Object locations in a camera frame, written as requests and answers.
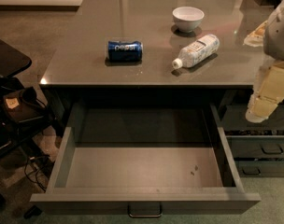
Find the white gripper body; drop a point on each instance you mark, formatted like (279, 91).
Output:
(279, 33)

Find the grey counter cabinet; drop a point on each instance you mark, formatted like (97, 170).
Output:
(80, 66)

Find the clear plastic water bottle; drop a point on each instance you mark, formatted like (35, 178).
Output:
(196, 52)

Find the open grey top drawer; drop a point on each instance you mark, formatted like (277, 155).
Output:
(176, 157)

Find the blue pepsi can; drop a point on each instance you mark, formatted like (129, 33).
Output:
(124, 51)

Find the metal drawer handle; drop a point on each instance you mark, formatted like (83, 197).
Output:
(144, 210)

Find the dark bag with tag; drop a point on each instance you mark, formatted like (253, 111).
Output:
(22, 106)

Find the black office chair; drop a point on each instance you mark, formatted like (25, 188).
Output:
(12, 134)

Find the white ceramic bowl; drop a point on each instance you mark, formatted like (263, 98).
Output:
(187, 19)

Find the grey middle drawer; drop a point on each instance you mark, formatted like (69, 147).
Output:
(256, 146)

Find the grey bottom drawer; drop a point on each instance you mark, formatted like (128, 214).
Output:
(260, 168)

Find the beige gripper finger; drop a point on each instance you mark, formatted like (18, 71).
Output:
(268, 92)
(255, 38)

